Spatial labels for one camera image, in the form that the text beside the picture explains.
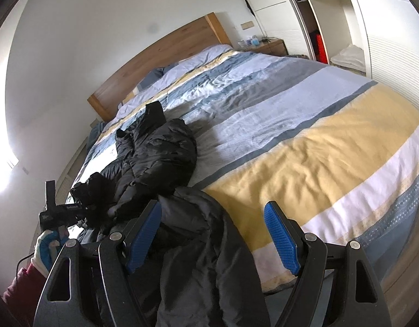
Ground black puffer jacket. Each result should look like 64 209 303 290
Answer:
70 102 272 327

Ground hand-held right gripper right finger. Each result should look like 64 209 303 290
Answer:
263 201 393 327

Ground red bag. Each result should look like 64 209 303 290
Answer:
312 33 328 65

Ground black cable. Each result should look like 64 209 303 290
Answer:
16 251 37 270

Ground blue cloth pile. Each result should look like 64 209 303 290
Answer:
89 121 109 145

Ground wooden bed headboard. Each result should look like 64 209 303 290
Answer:
87 12 233 122

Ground striped duvet cover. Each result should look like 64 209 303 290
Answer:
71 44 419 292

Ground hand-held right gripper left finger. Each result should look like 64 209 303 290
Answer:
32 199 163 327

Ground blue grey pillow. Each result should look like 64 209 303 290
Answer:
137 68 165 89

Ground wooden nightstand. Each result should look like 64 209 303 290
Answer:
262 39 289 57

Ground folded white towels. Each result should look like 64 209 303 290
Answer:
330 45 366 71

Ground person's left hand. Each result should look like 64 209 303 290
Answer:
31 228 70 277

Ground white wardrobe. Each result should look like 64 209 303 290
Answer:
230 0 419 118

